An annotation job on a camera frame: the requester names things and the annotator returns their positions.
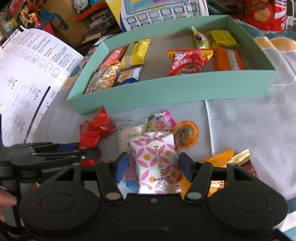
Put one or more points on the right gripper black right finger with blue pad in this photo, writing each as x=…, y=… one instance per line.
x=198, y=174

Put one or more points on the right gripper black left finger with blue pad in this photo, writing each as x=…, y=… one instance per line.
x=109, y=175

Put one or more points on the orange yellow snack pack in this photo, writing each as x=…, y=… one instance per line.
x=220, y=160

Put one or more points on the white pink patterned snack pack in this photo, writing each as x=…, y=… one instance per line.
x=156, y=163

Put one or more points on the person's left hand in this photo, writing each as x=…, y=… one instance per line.
x=6, y=200

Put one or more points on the orange jelly cup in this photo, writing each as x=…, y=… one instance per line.
x=186, y=134

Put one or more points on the dark red gold snack pack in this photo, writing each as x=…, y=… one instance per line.
x=243, y=160

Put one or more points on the clear pack white snack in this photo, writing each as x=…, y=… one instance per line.
x=129, y=129

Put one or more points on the red crinkled candy wrapper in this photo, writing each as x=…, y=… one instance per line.
x=91, y=132

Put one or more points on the pink green candy pack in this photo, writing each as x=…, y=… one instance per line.
x=160, y=122

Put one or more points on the grey orange teal blanket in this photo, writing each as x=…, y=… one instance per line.
x=263, y=124

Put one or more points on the brown patterned noodle snack pack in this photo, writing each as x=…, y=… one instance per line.
x=103, y=78

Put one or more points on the blue white cracker pack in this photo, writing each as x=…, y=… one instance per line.
x=128, y=76

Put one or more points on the white instruction manual sheet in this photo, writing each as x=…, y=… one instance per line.
x=34, y=67

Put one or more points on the red yellow chip bag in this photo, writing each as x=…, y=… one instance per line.
x=188, y=61

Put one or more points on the mint green cardboard box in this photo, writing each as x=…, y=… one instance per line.
x=155, y=86

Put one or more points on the salmon orange snack bar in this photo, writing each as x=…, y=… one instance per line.
x=113, y=58

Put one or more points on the orange white wafer pack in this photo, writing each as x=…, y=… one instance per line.
x=227, y=59

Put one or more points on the yellow silver snack pack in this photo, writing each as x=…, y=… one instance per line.
x=135, y=54

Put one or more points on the yellow green candy stick pack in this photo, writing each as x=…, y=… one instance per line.
x=200, y=40

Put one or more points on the yellow square snack pack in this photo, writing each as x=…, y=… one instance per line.
x=222, y=38

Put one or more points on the toy laptop box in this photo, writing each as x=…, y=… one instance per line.
x=133, y=14

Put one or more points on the blue toy train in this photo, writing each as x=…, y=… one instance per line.
x=81, y=5

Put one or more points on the red cookie tin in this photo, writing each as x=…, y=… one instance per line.
x=266, y=15

